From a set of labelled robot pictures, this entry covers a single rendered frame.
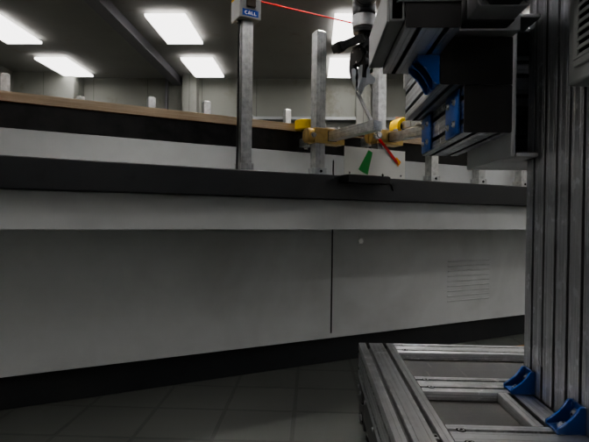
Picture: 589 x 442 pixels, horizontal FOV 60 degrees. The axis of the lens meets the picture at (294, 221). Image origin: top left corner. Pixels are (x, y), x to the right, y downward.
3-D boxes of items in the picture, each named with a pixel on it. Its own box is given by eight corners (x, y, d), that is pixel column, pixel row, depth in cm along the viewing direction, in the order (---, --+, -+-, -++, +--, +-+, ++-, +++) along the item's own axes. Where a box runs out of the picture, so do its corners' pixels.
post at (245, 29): (253, 170, 153) (255, 21, 153) (238, 169, 151) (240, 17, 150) (247, 171, 157) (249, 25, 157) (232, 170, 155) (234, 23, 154)
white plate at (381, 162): (405, 179, 181) (405, 151, 180) (344, 175, 168) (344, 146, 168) (404, 179, 181) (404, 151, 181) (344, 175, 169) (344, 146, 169)
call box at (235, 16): (260, 23, 152) (261, -4, 152) (239, 18, 149) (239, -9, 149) (251, 30, 158) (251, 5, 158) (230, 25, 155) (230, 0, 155)
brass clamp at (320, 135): (345, 145, 168) (345, 130, 168) (310, 141, 161) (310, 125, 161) (335, 147, 173) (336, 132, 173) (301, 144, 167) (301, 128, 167)
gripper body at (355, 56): (383, 66, 164) (383, 28, 164) (361, 62, 160) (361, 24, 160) (368, 72, 171) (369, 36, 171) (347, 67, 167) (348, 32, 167)
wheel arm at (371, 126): (382, 133, 146) (382, 118, 146) (372, 132, 144) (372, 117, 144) (307, 150, 184) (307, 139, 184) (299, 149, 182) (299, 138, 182)
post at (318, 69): (324, 176, 166) (326, 30, 165) (315, 176, 164) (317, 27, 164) (319, 177, 169) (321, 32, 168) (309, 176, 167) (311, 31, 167)
